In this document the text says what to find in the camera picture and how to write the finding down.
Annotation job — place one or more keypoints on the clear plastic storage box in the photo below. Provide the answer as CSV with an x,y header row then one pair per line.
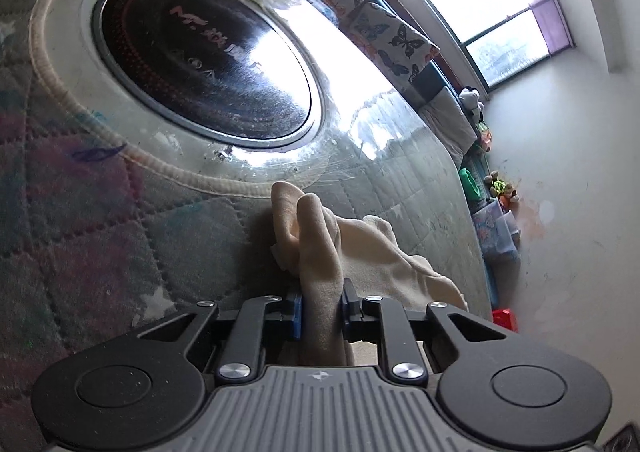
x,y
495,232

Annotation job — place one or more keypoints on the grey pillow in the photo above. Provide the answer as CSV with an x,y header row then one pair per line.
x,y
450,127

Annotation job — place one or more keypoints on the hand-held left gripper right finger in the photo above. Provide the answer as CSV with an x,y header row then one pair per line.
x,y
348,312

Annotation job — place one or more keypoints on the cream knit garment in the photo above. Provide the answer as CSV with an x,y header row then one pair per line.
x,y
320,272

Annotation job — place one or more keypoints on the brown plush toys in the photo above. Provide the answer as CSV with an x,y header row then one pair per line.
x,y
500,189

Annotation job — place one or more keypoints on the round black induction cooker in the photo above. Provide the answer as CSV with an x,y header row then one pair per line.
x,y
200,57

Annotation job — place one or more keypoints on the orange plush toy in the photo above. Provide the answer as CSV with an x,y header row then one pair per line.
x,y
484,138

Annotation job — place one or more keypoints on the green bowl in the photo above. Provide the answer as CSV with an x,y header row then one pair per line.
x,y
470,184

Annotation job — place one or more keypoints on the red plastic stool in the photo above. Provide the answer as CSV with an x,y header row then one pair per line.
x,y
505,319

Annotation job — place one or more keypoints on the white and black plush toy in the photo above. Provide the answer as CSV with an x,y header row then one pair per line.
x,y
471,102

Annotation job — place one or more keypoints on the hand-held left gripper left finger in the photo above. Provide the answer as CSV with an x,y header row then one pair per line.
x,y
298,317

